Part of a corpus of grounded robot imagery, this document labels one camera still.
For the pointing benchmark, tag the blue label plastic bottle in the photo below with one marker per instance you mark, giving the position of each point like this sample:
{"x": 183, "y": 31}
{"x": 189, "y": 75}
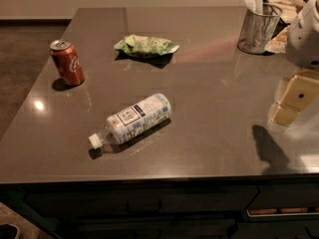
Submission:
{"x": 132, "y": 121}

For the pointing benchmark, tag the white napkin in cup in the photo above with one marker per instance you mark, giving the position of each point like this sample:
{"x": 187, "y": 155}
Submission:
{"x": 254, "y": 6}

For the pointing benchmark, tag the red soda can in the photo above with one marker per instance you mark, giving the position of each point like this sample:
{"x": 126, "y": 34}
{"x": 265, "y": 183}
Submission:
{"x": 66, "y": 60}

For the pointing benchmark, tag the metal mesh cup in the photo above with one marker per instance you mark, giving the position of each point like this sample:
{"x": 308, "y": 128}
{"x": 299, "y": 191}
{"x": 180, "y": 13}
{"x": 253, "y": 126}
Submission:
{"x": 258, "y": 28}

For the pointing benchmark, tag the dark cabinet drawers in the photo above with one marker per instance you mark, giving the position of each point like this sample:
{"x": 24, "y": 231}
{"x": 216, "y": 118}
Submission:
{"x": 206, "y": 209}

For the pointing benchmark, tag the dark shoe on floor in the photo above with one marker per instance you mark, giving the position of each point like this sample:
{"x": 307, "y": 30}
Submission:
{"x": 8, "y": 231}

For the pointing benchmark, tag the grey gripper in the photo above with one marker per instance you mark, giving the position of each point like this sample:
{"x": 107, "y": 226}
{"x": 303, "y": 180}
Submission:
{"x": 304, "y": 39}

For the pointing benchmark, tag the tray of snack packets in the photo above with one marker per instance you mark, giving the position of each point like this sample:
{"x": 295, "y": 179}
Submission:
{"x": 290, "y": 9}

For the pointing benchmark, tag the green jalapeno chip bag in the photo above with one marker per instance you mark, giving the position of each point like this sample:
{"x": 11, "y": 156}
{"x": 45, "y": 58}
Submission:
{"x": 145, "y": 47}

